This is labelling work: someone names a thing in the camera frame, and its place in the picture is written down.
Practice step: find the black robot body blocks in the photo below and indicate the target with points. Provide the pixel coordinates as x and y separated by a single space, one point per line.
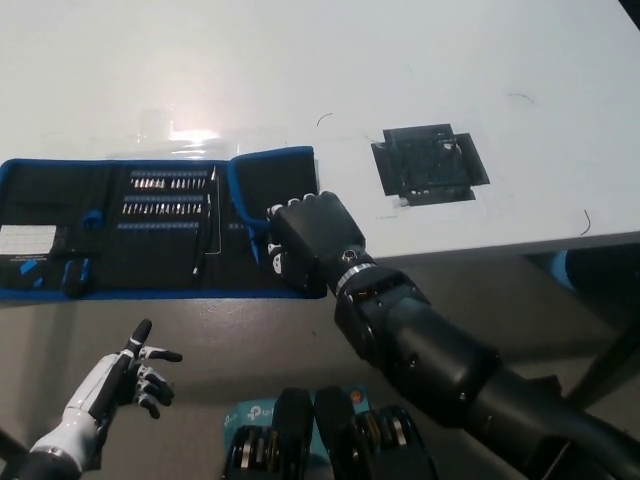
320 440

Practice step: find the blue plastic object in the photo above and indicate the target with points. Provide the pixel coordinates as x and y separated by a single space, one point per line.
562 267

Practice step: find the white grid card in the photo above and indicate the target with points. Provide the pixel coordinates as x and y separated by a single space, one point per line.
27 239

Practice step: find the black toolkit roll blue trim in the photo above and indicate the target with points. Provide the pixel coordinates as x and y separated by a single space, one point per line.
165 260

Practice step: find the black desk leg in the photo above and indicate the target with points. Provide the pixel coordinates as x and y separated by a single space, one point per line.
605 365

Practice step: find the black floor plate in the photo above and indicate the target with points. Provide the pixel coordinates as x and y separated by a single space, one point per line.
547 385

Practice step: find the black metal tweezers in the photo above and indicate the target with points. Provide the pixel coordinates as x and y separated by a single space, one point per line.
202 235

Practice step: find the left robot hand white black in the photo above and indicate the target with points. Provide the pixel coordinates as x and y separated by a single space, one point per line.
100 380

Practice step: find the blue triangular picks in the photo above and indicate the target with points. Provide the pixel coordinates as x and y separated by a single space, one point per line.
30 272

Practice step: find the teal tp-link box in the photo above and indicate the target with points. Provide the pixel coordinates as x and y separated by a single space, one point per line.
255 412

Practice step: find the black tape square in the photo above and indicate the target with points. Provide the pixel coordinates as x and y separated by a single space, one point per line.
430 165

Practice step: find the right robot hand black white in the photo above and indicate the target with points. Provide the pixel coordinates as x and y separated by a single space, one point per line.
312 235

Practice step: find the blue clip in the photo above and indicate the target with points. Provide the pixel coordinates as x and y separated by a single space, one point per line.
92 219

